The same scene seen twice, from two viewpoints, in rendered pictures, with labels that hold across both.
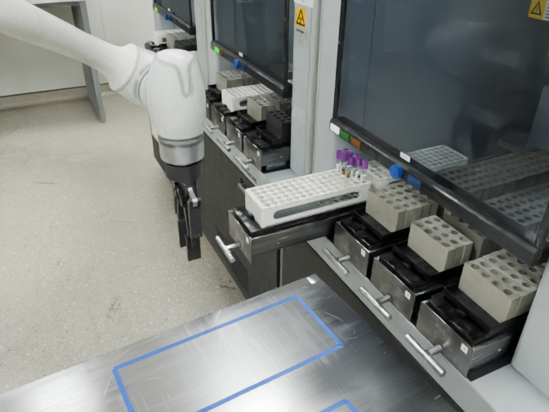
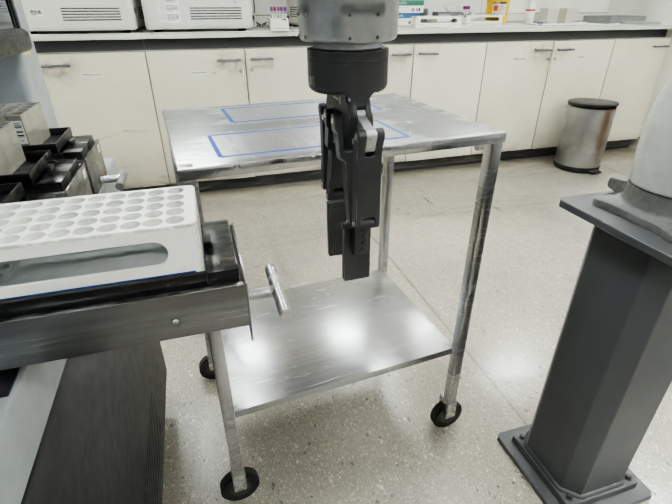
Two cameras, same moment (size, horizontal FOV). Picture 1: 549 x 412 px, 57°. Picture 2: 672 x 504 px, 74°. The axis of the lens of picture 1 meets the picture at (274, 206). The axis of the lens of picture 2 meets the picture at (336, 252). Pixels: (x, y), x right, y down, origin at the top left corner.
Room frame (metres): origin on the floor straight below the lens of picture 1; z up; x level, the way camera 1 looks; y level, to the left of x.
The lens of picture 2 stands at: (1.37, 0.25, 1.03)
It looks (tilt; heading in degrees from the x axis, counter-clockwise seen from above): 29 degrees down; 189
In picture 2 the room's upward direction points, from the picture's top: straight up
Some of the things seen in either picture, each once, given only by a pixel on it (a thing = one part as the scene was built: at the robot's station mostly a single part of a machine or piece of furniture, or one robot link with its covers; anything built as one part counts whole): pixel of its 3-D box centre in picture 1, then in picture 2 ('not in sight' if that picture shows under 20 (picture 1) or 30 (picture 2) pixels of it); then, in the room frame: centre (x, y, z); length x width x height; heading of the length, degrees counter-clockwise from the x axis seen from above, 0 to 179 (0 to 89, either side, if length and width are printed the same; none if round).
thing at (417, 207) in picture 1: (401, 207); not in sight; (0.99, -0.29, 0.85); 0.12 x 0.02 x 0.06; 26
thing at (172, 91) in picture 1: (175, 91); not in sight; (0.94, 0.19, 1.14); 0.13 x 0.11 x 0.16; 32
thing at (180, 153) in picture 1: (181, 145); (347, 10); (0.93, 0.19, 1.03); 0.09 x 0.09 x 0.06
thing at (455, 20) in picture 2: not in sight; (436, 21); (-1.87, 0.36, 0.93); 0.30 x 0.10 x 0.06; 108
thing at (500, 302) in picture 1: (487, 292); (30, 126); (0.70, -0.39, 0.85); 0.12 x 0.02 x 0.06; 25
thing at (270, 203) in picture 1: (308, 196); (33, 251); (1.06, -0.08, 0.83); 0.30 x 0.10 x 0.06; 116
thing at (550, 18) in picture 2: not in sight; (557, 15); (-2.75, 1.30, 0.95); 0.25 x 0.11 x 0.10; 112
